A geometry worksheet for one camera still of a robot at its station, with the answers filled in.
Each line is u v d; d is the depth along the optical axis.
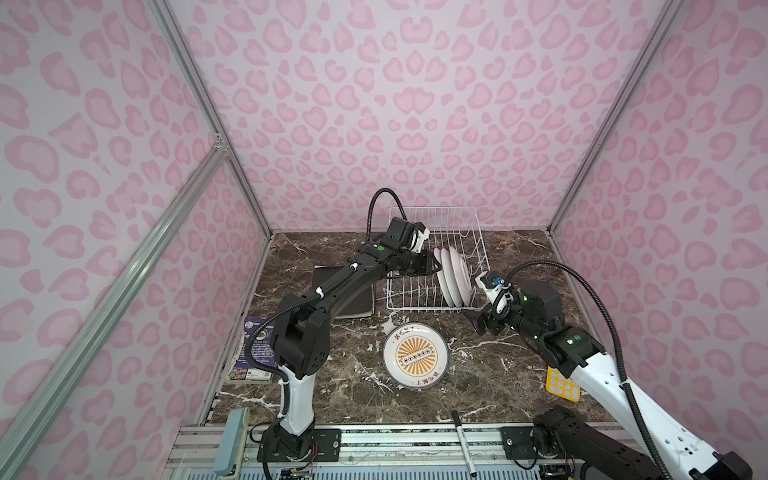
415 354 0.88
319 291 0.52
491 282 0.63
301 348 0.50
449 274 0.86
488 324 0.67
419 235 0.72
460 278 0.86
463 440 0.73
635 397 0.44
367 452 0.73
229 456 0.68
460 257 0.93
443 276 0.86
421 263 0.76
